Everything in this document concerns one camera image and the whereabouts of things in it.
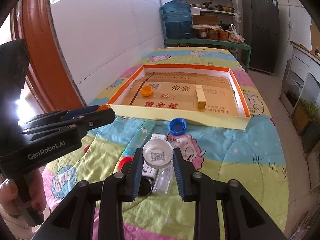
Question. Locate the person left hand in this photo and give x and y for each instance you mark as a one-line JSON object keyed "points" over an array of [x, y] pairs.
{"points": [[9, 210]]}

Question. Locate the white bottle cap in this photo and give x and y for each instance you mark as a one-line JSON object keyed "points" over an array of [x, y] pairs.
{"points": [[167, 148]]}

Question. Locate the light blue rectangular box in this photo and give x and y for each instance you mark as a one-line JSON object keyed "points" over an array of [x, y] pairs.
{"points": [[140, 138]]}

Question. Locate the blue bottle cap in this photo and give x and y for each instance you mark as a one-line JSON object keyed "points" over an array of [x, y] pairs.
{"points": [[177, 126]]}

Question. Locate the red bottle cap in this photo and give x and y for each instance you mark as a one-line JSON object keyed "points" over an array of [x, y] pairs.
{"points": [[123, 161]]}

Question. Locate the white kitchen counter cabinet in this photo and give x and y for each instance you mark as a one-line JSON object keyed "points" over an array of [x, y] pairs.
{"points": [[301, 80]]}

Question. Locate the green bench table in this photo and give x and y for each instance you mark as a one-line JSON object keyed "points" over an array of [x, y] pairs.
{"points": [[209, 42]]}

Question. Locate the brown cardboard liner sheet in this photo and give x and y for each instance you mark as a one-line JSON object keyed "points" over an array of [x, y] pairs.
{"points": [[177, 91]]}

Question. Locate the plastic bag of food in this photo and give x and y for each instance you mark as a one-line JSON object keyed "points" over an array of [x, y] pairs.
{"points": [[234, 36]]}

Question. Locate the potted green plant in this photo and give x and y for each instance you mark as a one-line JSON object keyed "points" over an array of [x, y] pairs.
{"points": [[305, 112]]}

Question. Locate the gold rectangular lighter box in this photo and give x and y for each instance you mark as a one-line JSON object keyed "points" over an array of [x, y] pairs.
{"points": [[201, 99]]}

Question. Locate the clear plastic patterned bottle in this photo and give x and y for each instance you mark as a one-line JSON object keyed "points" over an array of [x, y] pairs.
{"points": [[163, 180]]}

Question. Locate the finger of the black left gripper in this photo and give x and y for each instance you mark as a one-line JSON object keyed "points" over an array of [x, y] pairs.
{"points": [[77, 127], [58, 116]]}

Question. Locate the black refrigerator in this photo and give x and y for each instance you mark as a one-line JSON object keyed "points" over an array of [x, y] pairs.
{"points": [[261, 31]]}

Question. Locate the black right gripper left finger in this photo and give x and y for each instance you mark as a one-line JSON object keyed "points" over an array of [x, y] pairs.
{"points": [[73, 218]]}

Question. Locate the large orange bottle cap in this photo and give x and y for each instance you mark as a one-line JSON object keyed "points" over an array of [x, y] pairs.
{"points": [[146, 91]]}

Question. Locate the white printed rectangular box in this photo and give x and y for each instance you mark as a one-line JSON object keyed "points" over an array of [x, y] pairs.
{"points": [[155, 159]]}

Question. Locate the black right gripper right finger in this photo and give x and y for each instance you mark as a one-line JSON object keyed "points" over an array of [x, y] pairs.
{"points": [[243, 217]]}

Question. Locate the orange rimmed shallow box tray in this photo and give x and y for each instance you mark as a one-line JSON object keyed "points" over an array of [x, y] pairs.
{"points": [[193, 117]]}

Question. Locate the colourful cartoon quilt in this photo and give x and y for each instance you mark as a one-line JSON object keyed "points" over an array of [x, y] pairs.
{"points": [[253, 156]]}

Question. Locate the black bottle cap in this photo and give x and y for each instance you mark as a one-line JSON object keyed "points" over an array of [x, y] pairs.
{"points": [[145, 187]]}

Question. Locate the blue water jug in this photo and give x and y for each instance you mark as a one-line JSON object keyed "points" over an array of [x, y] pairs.
{"points": [[178, 20]]}

